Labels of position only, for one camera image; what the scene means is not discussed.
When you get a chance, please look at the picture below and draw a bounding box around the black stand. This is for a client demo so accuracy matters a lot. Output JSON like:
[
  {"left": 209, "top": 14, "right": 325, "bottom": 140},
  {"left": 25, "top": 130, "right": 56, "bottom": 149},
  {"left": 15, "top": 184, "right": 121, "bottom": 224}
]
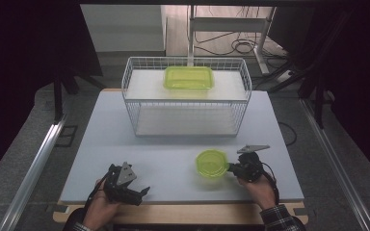
[
  {"left": 52, "top": 67, "right": 108, "bottom": 127},
  {"left": 265, "top": 59, "right": 335, "bottom": 130}
]

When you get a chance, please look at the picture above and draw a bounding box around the person's left hand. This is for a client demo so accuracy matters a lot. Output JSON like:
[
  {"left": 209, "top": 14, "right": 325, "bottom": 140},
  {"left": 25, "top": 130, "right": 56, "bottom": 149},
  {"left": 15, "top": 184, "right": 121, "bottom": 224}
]
[{"left": 82, "top": 180, "right": 122, "bottom": 230}]

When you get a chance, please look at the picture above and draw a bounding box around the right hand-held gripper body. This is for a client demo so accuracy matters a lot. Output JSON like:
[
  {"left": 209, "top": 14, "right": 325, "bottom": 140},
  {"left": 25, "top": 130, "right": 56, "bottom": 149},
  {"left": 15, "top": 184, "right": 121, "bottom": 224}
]
[{"left": 235, "top": 144, "right": 271, "bottom": 184}]

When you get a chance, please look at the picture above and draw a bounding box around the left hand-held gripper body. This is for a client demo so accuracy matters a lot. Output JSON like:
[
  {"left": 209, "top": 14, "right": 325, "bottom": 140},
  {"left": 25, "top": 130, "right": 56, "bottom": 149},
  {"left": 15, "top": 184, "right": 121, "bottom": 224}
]
[{"left": 103, "top": 161, "right": 144, "bottom": 207}]

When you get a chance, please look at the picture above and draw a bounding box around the white power strip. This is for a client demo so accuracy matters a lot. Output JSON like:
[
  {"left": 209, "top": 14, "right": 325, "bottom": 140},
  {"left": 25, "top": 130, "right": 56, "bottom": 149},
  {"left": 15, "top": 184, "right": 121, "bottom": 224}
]
[{"left": 275, "top": 69, "right": 296, "bottom": 85}]

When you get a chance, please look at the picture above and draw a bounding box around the white desk frame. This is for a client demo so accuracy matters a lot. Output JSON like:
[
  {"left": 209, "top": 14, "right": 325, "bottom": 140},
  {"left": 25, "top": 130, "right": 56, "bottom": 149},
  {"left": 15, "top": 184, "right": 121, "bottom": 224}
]
[{"left": 187, "top": 4, "right": 278, "bottom": 77}]

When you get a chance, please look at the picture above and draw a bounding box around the black floor cable loop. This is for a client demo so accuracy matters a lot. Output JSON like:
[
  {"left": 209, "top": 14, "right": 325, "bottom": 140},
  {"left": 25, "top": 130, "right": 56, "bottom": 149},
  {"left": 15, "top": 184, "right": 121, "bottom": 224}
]
[{"left": 277, "top": 121, "right": 299, "bottom": 147}]

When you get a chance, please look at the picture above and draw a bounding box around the hand-held gripper cable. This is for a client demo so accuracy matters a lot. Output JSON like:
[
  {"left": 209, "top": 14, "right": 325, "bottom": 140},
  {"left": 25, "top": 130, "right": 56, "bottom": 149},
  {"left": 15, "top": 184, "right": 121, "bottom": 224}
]
[
  {"left": 261, "top": 161, "right": 280, "bottom": 207},
  {"left": 82, "top": 170, "right": 113, "bottom": 211}
]

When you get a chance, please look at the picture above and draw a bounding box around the right hand-held gripper cable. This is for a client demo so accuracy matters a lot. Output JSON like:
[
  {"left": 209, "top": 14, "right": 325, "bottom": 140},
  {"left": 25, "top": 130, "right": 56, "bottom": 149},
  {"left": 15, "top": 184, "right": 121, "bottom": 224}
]
[{"left": 261, "top": 161, "right": 280, "bottom": 207}]

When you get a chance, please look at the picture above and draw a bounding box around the white cabinet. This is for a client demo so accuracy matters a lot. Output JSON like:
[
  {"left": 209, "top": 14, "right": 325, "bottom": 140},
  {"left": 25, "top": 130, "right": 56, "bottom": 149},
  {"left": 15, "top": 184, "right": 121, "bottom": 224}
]
[{"left": 79, "top": 3, "right": 168, "bottom": 54}]

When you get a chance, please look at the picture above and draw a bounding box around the aluminium rail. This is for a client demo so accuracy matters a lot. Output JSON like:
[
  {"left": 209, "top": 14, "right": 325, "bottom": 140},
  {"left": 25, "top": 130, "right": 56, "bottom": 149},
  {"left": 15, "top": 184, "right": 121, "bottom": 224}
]
[
  {"left": 298, "top": 97, "right": 370, "bottom": 231},
  {"left": 0, "top": 115, "right": 69, "bottom": 231}
]

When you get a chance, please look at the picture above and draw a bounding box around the tangle of black floor cables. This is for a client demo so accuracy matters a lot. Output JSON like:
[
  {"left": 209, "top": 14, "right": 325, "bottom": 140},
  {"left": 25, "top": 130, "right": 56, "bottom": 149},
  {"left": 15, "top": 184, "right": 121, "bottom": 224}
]
[{"left": 194, "top": 5, "right": 291, "bottom": 61}]

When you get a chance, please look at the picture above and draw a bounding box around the left hand-held gripper cable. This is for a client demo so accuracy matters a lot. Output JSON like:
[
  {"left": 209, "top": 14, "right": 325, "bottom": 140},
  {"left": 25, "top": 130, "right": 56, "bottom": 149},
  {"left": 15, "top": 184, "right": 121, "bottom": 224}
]
[{"left": 82, "top": 170, "right": 113, "bottom": 211}]

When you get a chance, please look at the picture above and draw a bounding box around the green rectangular plastic container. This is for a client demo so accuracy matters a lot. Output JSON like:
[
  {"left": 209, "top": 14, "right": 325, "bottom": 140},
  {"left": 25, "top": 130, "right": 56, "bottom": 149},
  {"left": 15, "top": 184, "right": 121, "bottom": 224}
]
[{"left": 162, "top": 65, "right": 215, "bottom": 90}]

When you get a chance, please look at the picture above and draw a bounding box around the person's right plaid sleeve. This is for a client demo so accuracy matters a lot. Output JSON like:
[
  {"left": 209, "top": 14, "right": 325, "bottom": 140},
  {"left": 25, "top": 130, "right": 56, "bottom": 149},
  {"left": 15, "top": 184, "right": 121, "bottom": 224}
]
[{"left": 258, "top": 204, "right": 306, "bottom": 231}]

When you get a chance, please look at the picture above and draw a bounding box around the person's left plaid sleeve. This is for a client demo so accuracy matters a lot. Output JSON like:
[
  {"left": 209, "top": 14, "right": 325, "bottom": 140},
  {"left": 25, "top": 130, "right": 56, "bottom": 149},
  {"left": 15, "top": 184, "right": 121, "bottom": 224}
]
[{"left": 71, "top": 220, "right": 93, "bottom": 231}]

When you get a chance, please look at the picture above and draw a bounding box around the white wire rack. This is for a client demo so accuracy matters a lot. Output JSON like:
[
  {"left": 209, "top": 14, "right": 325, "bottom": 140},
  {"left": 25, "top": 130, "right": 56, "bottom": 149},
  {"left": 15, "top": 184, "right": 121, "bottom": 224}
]
[{"left": 120, "top": 56, "right": 253, "bottom": 139}]

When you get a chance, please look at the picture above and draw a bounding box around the person's right hand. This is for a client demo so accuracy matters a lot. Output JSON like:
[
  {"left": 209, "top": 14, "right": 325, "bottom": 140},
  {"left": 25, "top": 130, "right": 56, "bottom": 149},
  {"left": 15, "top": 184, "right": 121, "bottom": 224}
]
[{"left": 236, "top": 174, "right": 278, "bottom": 212}]

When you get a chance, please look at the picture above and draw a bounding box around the person's plaid sleeve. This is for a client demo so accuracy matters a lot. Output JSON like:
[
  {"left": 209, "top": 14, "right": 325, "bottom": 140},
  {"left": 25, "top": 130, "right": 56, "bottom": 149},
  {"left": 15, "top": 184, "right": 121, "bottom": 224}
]
[
  {"left": 258, "top": 204, "right": 306, "bottom": 231},
  {"left": 71, "top": 220, "right": 93, "bottom": 231}
]

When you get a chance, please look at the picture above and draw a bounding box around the green round plastic bowl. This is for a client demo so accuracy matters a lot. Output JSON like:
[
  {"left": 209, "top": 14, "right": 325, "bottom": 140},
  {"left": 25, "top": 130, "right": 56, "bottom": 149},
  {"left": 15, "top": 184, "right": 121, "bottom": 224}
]
[{"left": 195, "top": 148, "right": 230, "bottom": 179}]

